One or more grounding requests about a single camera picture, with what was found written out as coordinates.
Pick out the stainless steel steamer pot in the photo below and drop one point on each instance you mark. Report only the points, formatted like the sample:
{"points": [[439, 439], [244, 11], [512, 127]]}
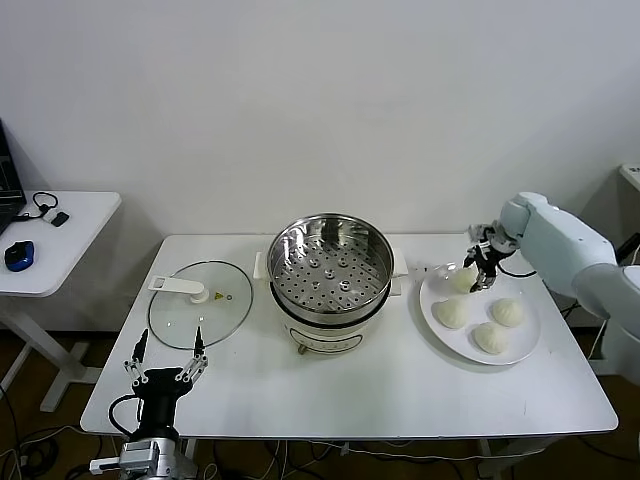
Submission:
{"points": [[320, 340]]}

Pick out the perforated steel steamer basket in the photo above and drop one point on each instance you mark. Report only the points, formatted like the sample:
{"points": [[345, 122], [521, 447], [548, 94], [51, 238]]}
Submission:
{"points": [[330, 280]]}

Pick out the white table leg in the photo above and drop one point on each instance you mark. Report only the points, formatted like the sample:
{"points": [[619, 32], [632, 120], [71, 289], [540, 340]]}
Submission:
{"points": [[191, 447], [492, 467]]}

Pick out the glass pot lid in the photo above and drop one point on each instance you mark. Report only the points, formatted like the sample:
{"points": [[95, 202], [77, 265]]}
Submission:
{"points": [[225, 320]]}

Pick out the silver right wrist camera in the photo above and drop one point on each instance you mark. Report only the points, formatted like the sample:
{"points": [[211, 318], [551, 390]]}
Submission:
{"points": [[492, 235]]}

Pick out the white round plate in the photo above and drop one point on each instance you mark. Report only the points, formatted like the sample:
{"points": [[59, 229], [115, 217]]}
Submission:
{"points": [[520, 345]]}

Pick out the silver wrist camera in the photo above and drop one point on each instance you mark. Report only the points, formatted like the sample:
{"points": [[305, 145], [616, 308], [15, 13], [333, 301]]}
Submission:
{"points": [[492, 235], [105, 465]]}

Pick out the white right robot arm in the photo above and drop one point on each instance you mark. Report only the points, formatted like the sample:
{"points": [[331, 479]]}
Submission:
{"points": [[565, 240]]}

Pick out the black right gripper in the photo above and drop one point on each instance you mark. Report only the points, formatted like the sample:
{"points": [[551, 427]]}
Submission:
{"points": [[487, 260]]}

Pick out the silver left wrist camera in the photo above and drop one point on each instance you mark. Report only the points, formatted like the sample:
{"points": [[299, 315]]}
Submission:
{"points": [[105, 465]]}

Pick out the white steamed baozi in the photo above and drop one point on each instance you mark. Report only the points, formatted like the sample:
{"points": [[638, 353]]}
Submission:
{"points": [[461, 282], [491, 338], [508, 312], [451, 314]]}

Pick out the small white adapter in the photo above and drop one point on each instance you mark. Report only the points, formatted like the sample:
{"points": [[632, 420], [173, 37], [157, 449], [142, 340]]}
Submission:
{"points": [[49, 217]]}

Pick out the small black device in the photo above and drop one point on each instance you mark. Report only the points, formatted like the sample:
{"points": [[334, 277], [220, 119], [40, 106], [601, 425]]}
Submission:
{"points": [[61, 220]]}

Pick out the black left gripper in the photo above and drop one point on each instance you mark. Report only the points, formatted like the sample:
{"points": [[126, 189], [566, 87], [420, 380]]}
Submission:
{"points": [[160, 395]]}

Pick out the white side table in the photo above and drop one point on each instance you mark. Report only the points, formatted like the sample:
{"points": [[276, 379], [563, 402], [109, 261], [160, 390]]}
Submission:
{"points": [[75, 240]]}

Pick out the black laptop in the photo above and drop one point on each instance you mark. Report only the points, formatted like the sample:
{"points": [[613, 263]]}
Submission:
{"points": [[7, 175]]}

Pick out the blue computer mouse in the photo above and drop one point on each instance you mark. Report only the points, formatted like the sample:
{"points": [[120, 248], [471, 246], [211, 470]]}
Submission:
{"points": [[20, 256]]}

